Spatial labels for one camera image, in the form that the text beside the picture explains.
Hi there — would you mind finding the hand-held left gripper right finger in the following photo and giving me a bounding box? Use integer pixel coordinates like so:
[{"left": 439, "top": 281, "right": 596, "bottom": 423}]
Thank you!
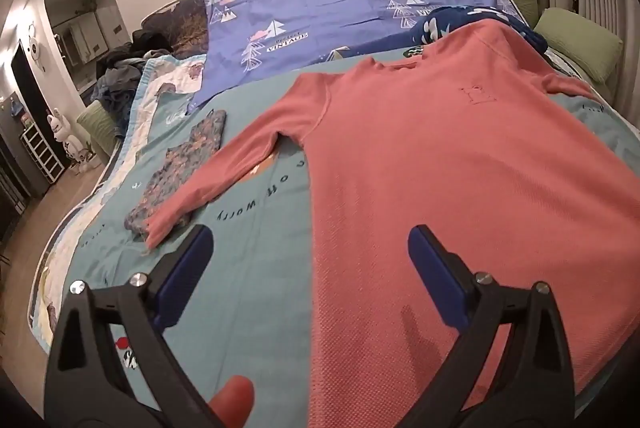
[{"left": 400, "top": 224, "right": 578, "bottom": 428}]

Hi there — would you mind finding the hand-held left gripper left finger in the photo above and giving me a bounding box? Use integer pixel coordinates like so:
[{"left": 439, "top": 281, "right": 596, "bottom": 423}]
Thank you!
[{"left": 44, "top": 224, "right": 226, "bottom": 428}]

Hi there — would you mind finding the pink knit sweater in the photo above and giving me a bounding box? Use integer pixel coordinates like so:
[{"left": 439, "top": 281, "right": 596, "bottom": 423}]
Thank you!
[{"left": 145, "top": 18, "right": 640, "bottom": 428}]

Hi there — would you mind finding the pile of dark clothes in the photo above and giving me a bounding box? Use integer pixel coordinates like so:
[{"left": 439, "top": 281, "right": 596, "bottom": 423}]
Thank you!
[{"left": 92, "top": 28, "right": 176, "bottom": 139}]

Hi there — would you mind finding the person's left hand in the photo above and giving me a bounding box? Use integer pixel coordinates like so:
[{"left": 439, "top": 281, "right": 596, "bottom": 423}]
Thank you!
[{"left": 207, "top": 375, "right": 256, "bottom": 428}]

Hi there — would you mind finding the teal printed blanket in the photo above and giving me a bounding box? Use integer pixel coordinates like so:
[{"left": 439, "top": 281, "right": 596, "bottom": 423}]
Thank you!
[{"left": 30, "top": 42, "right": 640, "bottom": 428}]

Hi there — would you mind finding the folded floral garment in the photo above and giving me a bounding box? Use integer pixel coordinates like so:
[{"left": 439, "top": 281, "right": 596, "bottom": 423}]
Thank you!
[{"left": 124, "top": 110, "right": 228, "bottom": 245}]

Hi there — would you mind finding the white figurine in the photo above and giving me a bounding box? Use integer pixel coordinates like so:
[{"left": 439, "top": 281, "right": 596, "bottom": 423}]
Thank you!
[{"left": 47, "top": 108, "right": 85, "bottom": 176}]

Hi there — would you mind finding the white shelf rack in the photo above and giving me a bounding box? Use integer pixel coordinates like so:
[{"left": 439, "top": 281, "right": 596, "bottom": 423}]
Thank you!
[{"left": 20, "top": 123, "right": 66, "bottom": 183}]

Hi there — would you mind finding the light patchwork quilt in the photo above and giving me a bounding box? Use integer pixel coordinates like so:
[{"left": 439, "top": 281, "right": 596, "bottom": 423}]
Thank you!
[{"left": 30, "top": 52, "right": 208, "bottom": 354}]

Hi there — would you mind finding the dark blue star fleece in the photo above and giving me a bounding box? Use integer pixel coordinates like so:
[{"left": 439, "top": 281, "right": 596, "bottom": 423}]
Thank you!
[{"left": 404, "top": 5, "right": 548, "bottom": 58}]

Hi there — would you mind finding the dark brown printed blanket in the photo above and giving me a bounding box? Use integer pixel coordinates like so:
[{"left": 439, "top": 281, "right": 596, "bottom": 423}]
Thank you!
[{"left": 142, "top": 0, "right": 211, "bottom": 58}]

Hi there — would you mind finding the large green pillow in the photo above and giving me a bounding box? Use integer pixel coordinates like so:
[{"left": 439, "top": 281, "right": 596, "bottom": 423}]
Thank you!
[{"left": 532, "top": 8, "right": 623, "bottom": 83}]

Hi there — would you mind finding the purple tree-print sheet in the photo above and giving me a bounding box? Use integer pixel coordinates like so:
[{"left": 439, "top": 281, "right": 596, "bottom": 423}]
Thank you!
[{"left": 187, "top": 0, "right": 521, "bottom": 116}]

